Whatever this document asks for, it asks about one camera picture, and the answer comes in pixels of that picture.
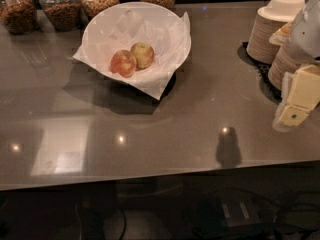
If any dark box under table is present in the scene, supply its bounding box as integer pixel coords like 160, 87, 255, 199
193, 198, 264, 240

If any rear stack of paper bowls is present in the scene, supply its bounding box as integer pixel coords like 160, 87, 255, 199
246, 0, 305, 64

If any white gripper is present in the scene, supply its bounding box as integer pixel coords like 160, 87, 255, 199
269, 0, 320, 132

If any red apple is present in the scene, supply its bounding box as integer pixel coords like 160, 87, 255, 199
110, 50, 137, 78

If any leftmost glass cereal jar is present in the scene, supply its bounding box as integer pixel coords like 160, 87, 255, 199
0, 0, 38, 34

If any yellow green apple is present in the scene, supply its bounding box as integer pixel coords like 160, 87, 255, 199
130, 42, 154, 69

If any white paper liner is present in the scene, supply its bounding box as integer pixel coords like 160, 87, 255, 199
72, 9, 192, 101

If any black tray mat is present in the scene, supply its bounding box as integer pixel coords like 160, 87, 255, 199
242, 42, 282, 104

